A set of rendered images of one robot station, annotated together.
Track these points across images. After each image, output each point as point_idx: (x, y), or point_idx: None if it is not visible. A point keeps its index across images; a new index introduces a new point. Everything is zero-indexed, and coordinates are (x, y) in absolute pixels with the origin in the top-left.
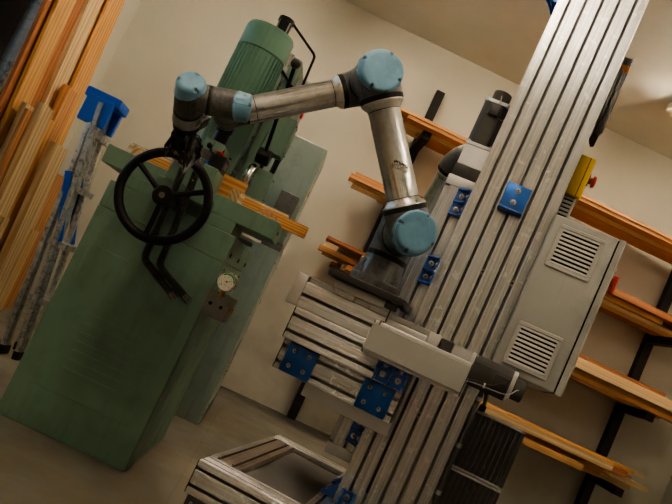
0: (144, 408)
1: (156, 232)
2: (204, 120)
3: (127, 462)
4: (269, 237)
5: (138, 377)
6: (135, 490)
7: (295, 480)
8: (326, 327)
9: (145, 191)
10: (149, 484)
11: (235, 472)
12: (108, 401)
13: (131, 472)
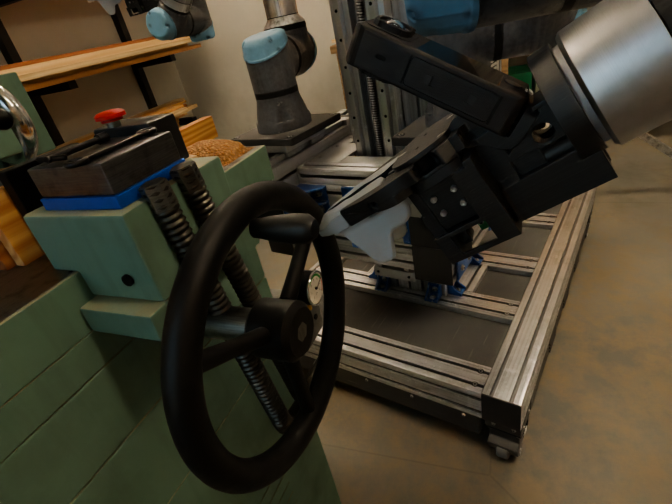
0: (323, 472)
1: (272, 382)
2: (438, 43)
3: (341, 503)
4: (272, 179)
5: (305, 476)
6: (393, 493)
7: (404, 320)
8: None
9: (75, 381)
10: (355, 476)
11: (508, 372)
12: None
13: None
